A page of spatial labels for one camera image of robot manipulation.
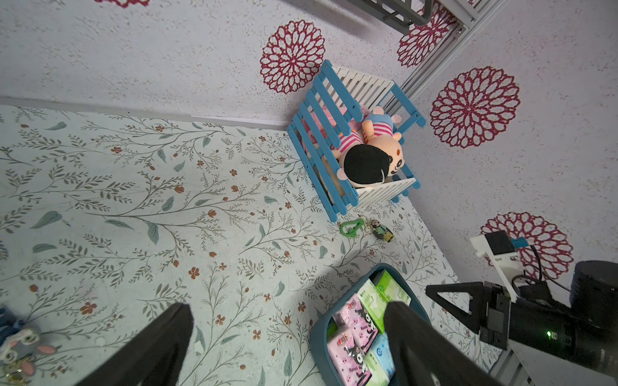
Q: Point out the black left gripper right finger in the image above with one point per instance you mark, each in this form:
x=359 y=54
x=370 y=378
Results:
x=422 y=356

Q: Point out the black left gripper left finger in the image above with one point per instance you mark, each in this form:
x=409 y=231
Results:
x=154 y=356

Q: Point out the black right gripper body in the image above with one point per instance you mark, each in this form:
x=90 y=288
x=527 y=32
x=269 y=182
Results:
x=551 y=329

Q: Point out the blue tissue pack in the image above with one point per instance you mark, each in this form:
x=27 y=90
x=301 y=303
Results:
x=379 y=355

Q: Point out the green tissue pack bottom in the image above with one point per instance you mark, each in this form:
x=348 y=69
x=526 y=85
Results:
x=378 y=376

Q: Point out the green tissue pack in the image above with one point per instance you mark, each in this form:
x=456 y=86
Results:
x=374 y=303
x=389 y=288
x=378 y=376

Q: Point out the pink kuromi pack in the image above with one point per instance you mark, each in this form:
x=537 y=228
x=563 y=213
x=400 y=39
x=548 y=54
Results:
x=348 y=359
x=354 y=316

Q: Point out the dark teal storage box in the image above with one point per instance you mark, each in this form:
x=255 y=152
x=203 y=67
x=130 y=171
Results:
x=320 y=337

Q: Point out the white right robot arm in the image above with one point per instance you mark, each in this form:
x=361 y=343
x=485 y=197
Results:
x=593 y=298

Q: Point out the blue toy figure on wheels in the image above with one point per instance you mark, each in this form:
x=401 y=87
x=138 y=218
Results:
x=20 y=346

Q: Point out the black-haired plush doll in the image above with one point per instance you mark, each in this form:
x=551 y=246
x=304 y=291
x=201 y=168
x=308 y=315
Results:
x=369 y=157

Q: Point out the blue white toy crib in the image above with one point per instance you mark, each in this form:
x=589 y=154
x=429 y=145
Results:
x=348 y=133

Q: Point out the small figurine keychain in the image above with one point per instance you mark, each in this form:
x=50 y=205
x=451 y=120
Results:
x=381 y=231

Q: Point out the green carabiner keychain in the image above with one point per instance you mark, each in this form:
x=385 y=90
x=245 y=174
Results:
x=352 y=228

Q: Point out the grey wall shelf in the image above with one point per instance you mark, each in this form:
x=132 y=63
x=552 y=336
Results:
x=399 y=15

